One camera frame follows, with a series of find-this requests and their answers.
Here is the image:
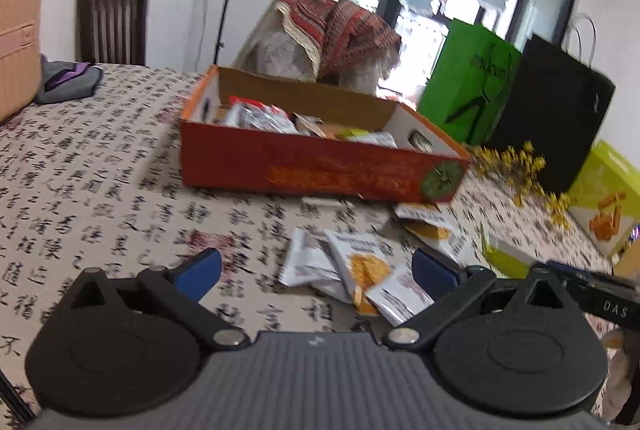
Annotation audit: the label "red patterned cloth covered object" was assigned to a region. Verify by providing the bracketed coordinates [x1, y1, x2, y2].
[232, 0, 401, 98]

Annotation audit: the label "person's right hand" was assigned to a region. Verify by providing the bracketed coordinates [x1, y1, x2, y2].
[600, 329, 640, 416]

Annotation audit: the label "brown cardboard piece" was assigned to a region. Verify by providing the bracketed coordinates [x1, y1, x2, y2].
[612, 240, 640, 278]

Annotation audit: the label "grey purple cloth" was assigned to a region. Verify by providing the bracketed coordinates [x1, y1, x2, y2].
[35, 54, 103, 105]

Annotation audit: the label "green snack packet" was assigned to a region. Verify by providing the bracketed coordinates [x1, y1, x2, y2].
[337, 126, 376, 141]

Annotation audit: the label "large lime green box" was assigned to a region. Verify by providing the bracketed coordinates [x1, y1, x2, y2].
[567, 140, 640, 258]

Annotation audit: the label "green paper bag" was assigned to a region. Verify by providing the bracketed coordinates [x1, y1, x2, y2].
[417, 18, 523, 146]

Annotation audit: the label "brown orange snack packet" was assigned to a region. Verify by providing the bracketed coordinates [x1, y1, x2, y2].
[294, 113, 341, 140]

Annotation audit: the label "red patterned blanket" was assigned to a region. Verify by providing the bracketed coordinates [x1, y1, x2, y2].
[277, 0, 403, 78]

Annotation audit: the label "small lime green box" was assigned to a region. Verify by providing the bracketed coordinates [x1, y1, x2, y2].
[480, 223, 538, 278]

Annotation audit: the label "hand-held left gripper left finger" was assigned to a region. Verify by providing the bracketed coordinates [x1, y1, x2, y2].
[55, 247, 251, 353]

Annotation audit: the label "orange cardboard box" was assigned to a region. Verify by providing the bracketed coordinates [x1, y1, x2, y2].
[180, 64, 472, 203]

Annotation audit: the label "red silver snack packet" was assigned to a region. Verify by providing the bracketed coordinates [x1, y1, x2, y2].
[220, 96, 281, 131]
[250, 105, 301, 135]

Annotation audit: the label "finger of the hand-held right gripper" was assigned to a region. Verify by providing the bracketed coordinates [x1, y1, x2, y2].
[546, 260, 640, 287]

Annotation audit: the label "peach suitcase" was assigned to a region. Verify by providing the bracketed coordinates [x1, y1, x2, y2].
[0, 0, 43, 123]

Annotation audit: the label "white orange snack packet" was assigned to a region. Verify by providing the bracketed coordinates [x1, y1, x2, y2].
[350, 131, 398, 148]
[392, 203, 453, 228]
[402, 220, 471, 261]
[325, 230, 401, 316]

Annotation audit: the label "black paper bag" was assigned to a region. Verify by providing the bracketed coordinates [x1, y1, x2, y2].
[487, 13, 617, 193]

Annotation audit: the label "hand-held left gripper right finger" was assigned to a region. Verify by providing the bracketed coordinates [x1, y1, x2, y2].
[382, 247, 576, 353]

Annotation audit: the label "yellow flower branches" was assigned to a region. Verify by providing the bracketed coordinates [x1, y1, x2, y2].
[467, 140, 576, 231]

